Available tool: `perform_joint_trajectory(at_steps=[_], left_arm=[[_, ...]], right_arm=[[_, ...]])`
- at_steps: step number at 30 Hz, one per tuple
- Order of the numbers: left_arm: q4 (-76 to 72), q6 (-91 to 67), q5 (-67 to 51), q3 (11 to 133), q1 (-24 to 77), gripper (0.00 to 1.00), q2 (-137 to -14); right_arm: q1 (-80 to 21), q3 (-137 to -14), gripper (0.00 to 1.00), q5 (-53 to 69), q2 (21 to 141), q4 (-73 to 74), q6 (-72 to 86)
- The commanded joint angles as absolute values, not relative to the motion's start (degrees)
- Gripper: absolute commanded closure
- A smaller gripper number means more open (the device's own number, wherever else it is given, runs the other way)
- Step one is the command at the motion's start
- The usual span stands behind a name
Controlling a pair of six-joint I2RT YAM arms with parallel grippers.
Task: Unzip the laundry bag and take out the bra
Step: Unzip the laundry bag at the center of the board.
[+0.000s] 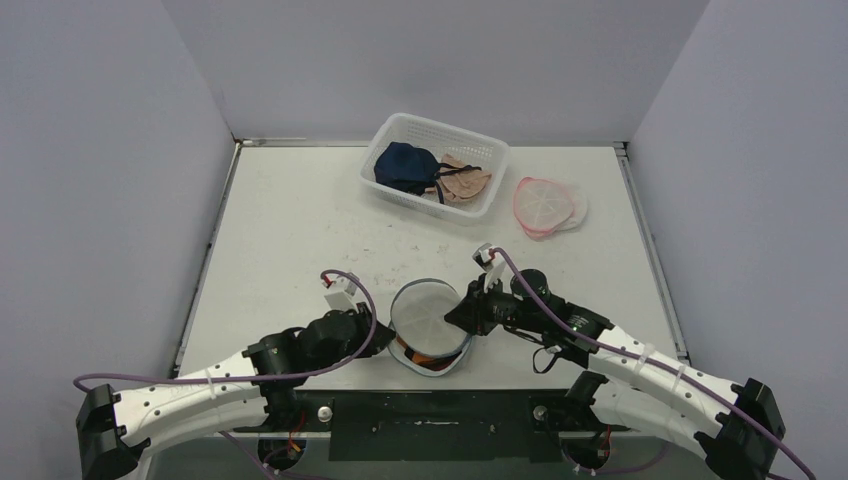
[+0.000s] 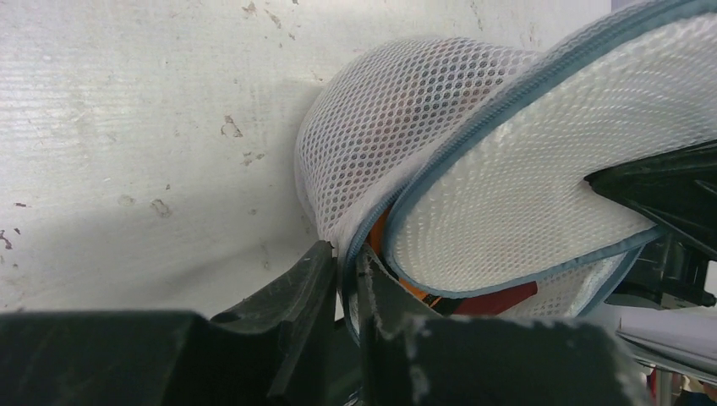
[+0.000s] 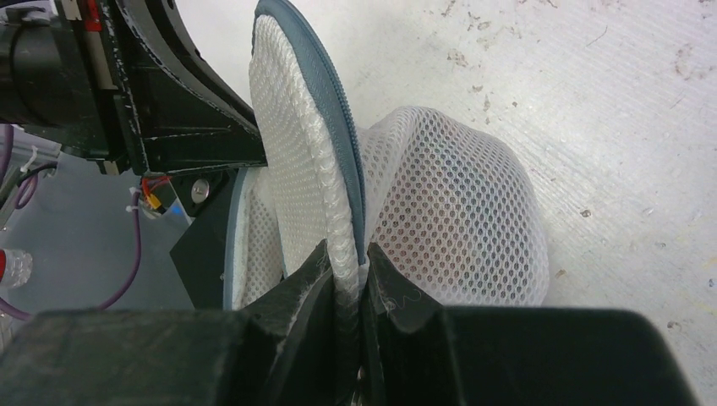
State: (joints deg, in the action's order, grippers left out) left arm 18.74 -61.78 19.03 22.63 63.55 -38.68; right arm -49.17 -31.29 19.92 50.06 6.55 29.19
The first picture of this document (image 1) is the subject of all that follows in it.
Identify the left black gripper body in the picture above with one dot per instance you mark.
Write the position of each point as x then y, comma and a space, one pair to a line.
364, 322

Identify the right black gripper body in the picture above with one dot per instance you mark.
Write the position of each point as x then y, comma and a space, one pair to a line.
477, 310

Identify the blue-trimmed mesh laundry bag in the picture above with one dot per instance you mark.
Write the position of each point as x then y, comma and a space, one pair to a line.
417, 316

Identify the orange bra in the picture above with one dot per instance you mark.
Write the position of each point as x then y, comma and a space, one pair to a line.
428, 362

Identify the pink-trimmed mesh laundry bag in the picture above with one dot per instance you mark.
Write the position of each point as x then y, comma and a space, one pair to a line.
544, 207

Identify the beige bra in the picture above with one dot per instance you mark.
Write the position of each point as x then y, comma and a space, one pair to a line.
458, 182

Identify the navy blue bra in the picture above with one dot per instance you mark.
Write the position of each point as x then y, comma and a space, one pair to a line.
413, 170

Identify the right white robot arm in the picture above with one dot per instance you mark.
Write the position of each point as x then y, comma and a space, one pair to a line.
733, 427

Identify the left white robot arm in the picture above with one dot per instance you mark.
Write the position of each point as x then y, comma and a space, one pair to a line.
253, 389

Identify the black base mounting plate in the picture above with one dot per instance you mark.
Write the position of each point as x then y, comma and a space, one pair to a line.
441, 425

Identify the white perforated plastic basket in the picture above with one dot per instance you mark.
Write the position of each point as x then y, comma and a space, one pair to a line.
472, 148

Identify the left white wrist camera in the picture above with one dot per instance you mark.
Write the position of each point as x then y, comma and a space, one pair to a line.
340, 292

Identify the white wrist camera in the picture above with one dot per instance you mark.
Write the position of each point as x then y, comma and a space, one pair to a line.
340, 292
491, 263

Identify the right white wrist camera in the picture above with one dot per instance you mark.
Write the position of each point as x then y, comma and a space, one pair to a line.
491, 263

